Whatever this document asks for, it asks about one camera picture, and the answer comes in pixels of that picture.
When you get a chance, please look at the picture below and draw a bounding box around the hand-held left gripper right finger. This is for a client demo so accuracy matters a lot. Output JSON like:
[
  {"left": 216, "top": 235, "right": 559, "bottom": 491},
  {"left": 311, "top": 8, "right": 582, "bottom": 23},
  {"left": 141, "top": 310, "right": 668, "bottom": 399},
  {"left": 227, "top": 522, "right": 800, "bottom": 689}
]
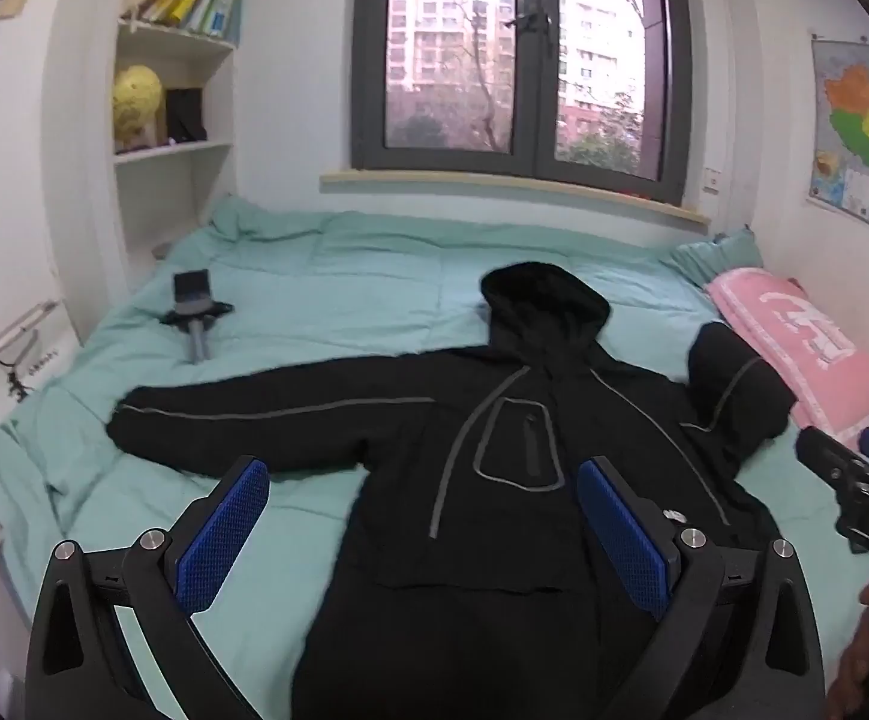
[{"left": 576, "top": 456, "right": 826, "bottom": 720}]

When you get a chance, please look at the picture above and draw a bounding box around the wooden windowsill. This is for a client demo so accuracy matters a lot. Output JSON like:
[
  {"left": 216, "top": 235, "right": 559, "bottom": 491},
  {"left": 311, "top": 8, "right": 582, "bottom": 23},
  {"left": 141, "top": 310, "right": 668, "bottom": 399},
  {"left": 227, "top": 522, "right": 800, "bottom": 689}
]
[{"left": 319, "top": 171, "right": 712, "bottom": 227}]

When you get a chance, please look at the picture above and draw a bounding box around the grey mini tripod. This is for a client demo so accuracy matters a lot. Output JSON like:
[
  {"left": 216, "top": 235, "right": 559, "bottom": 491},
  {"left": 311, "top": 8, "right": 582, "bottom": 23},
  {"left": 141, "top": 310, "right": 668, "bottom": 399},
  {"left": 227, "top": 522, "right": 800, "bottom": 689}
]
[{"left": 160, "top": 268, "right": 235, "bottom": 367}]

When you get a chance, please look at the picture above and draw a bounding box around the black hooded jacket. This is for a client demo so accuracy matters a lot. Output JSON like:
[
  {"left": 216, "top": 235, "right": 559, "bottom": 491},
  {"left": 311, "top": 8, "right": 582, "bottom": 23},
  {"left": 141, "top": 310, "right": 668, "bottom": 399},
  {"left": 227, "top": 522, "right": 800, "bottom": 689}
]
[{"left": 106, "top": 262, "right": 799, "bottom": 720}]

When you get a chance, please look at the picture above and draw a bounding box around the pink pillow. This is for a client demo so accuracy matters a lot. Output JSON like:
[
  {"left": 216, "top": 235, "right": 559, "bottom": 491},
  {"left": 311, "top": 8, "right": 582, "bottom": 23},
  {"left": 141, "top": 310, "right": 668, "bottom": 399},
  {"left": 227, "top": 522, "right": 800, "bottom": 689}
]
[{"left": 706, "top": 268, "right": 869, "bottom": 449}]

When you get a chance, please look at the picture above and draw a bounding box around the dark framed window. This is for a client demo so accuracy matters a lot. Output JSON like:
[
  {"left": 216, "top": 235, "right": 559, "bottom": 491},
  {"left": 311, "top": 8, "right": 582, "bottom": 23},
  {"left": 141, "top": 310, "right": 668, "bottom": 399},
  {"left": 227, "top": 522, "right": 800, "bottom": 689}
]
[{"left": 351, "top": 0, "right": 688, "bottom": 205}]

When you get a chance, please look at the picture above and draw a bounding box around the person's right hand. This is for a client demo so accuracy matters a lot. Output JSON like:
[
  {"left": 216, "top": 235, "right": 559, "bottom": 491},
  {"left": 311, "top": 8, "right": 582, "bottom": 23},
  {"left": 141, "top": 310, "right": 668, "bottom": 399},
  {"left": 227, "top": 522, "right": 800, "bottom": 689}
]
[{"left": 830, "top": 574, "right": 869, "bottom": 720}]

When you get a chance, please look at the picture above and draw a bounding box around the teal quilt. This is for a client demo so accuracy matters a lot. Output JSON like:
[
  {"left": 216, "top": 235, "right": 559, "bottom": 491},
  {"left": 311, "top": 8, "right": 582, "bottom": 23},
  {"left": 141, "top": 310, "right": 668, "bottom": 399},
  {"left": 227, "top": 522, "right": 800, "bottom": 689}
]
[{"left": 0, "top": 193, "right": 869, "bottom": 720}]

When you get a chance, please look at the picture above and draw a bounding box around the black box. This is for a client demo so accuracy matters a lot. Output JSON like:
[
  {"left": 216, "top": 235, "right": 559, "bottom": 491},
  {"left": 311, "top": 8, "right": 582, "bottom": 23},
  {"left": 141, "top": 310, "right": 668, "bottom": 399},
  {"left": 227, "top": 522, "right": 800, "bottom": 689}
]
[{"left": 166, "top": 88, "right": 209, "bottom": 143}]

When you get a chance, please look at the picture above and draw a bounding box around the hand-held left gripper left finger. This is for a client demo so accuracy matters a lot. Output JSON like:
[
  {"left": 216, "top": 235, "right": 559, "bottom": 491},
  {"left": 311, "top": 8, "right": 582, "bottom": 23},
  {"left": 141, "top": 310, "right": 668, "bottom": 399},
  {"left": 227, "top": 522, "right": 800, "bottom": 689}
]
[{"left": 25, "top": 456, "right": 271, "bottom": 720}]

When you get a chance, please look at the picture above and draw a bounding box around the white bookshelf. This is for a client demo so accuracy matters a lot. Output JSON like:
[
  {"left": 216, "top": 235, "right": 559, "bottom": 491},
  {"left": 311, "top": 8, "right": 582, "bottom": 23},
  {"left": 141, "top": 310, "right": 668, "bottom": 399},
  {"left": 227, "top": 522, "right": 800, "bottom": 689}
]
[{"left": 44, "top": 0, "right": 245, "bottom": 301}]

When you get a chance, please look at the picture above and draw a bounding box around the teal pillow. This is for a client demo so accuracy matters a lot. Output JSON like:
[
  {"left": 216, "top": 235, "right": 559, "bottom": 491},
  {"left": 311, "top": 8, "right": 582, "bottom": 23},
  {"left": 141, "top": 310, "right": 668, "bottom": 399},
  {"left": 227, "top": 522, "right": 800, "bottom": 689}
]
[{"left": 670, "top": 229, "right": 766, "bottom": 290}]

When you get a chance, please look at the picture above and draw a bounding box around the yellow ball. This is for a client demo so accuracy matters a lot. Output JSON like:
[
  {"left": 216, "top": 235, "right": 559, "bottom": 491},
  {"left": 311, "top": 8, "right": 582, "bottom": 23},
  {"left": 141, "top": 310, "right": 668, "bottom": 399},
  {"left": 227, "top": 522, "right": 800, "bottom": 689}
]
[{"left": 112, "top": 65, "right": 164, "bottom": 152}]

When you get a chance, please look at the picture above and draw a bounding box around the colourful wall map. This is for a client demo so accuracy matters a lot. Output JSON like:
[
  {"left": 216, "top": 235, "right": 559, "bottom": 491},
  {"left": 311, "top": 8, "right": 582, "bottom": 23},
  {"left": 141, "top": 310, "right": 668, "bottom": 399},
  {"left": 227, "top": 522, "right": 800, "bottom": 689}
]
[{"left": 807, "top": 34, "right": 869, "bottom": 253}]

